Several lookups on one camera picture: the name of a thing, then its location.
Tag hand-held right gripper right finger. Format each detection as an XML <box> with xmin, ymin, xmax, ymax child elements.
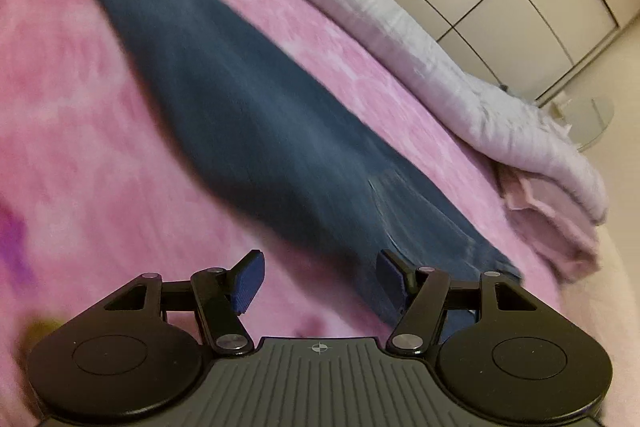
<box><xmin>376</xmin><ymin>248</ymin><xmax>544</xmax><ymax>356</ymax></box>

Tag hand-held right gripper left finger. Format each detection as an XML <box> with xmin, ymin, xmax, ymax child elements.
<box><xmin>102</xmin><ymin>250</ymin><xmax>266</xmax><ymax>356</ymax></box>

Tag blue denim jeans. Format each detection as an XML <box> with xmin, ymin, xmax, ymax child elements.
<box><xmin>62</xmin><ymin>0</ymin><xmax>524</xmax><ymax>334</ymax></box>

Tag pink folded sheet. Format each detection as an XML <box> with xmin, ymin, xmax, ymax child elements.
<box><xmin>496</xmin><ymin>164</ymin><xmax>602</xmax><ymax>286</ymax></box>

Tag white striped duvet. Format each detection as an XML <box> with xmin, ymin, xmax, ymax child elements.
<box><xmin>175</xmin><ymin>0</ymin><xmax>611</xmax><ymax>228</ymax></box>

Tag pink floral blanket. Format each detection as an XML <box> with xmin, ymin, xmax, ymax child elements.
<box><xmin>0</xmin><ymin>0</ymin><xmax>568</xmax><ymax>423</ymax></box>

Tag round glass side table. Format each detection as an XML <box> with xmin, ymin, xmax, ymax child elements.
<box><xmin>546</xmin><ymin>94</ymin><xmax>616</xmax><ymax>154</ymax></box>

